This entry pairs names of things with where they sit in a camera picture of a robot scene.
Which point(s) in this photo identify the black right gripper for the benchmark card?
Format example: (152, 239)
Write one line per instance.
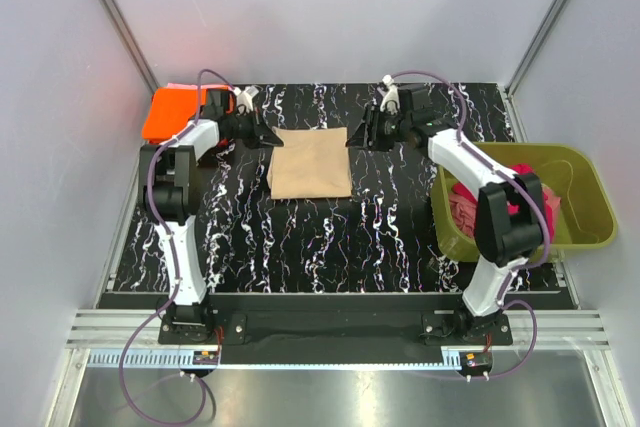
(373, 128)

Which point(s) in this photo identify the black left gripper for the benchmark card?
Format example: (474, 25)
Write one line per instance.
(255, 128)

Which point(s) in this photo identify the beige t shirt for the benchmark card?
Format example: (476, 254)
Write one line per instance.
(312, 164)

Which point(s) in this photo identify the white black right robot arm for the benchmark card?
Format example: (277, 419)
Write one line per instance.
(500, 256)

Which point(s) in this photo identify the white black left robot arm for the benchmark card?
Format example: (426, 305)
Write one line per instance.
(169, 191)

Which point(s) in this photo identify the folded orange t shirt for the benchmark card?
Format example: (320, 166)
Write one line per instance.
(171, 109)

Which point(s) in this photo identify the folded pink t shirt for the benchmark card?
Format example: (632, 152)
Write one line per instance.
(181, 86)

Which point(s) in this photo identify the crumpled magenta t shirt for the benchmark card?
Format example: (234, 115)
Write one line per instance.
(511, 206)

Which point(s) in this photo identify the crumpled dusty pink t shirt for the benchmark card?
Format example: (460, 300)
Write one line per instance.
(463, 208)

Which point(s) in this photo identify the olive green plastic bin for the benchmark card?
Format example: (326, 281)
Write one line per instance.
(585, 220)

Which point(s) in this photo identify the left power connector board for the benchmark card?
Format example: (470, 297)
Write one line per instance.
(206, 357)

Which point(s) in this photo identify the power connector board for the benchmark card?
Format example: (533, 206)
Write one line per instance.
(477, 359)
(206, 357)

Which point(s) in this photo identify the right power connector board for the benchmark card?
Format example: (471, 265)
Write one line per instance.
(477, 359)

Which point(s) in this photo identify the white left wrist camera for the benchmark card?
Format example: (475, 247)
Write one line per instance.
(244, 103)

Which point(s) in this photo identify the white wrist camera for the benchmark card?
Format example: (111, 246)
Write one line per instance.
(390, 96)
(244, 103)

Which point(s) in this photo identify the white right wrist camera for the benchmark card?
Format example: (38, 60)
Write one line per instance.
(390, 96)

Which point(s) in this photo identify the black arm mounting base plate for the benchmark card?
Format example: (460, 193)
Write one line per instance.
(302, 329)

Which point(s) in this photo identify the aluminium frame post left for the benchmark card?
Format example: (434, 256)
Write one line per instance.
(130, 44)

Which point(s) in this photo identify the aluminium frame post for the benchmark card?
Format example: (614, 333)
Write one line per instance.
(130, 44)
(536, 45)

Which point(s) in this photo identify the aluminium front rail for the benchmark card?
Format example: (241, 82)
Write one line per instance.
(128, 337)

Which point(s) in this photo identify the aluminium frame post right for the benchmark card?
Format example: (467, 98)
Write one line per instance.
(536, 45)

